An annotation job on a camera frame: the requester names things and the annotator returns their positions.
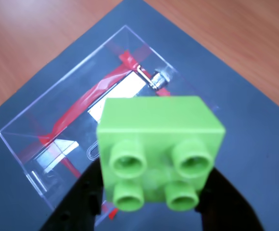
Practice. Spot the grey mat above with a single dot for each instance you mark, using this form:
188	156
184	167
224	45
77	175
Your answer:
250	156

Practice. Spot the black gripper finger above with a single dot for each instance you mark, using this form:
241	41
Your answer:
77	204
226	207

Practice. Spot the green lego block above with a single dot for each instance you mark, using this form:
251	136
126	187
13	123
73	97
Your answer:
158	125

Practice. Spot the metal box lock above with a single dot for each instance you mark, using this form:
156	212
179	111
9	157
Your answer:
158	80

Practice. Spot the transparent acrylic box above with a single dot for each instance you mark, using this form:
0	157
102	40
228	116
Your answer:
57	108

